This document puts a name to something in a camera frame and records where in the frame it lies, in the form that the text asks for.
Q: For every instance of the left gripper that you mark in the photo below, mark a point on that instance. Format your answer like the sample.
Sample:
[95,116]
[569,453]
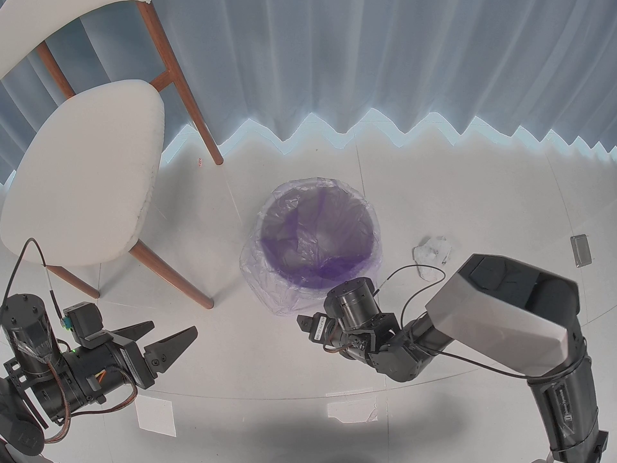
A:
[99,369]

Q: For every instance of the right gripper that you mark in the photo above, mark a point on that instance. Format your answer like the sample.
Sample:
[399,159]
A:
[319,328]

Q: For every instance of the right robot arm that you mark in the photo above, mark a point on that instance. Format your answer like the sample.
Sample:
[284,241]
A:
[506,316]

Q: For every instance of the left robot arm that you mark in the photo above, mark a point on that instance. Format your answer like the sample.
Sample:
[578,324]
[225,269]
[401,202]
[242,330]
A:
[24,326]

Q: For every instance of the white trash bin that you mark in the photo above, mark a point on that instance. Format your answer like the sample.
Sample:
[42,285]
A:
[300,295]

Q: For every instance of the purple plastic bag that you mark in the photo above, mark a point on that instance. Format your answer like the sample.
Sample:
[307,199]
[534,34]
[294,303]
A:
[318,258]

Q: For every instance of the crumpled clear wrapper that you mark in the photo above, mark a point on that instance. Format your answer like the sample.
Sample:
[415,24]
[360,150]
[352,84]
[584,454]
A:
[433,273]

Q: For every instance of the crumpled white paper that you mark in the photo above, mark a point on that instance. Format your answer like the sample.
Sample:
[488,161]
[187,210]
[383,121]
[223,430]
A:
[434,249]

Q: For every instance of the white cushioned wooden chair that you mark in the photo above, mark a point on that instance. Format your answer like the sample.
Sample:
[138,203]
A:
[86,171]

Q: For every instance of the pale blue curtain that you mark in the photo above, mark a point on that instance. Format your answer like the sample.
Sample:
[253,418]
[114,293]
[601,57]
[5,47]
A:
[385,41]

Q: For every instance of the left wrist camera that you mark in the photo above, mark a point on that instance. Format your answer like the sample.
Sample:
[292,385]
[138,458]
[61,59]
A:
[84,321]

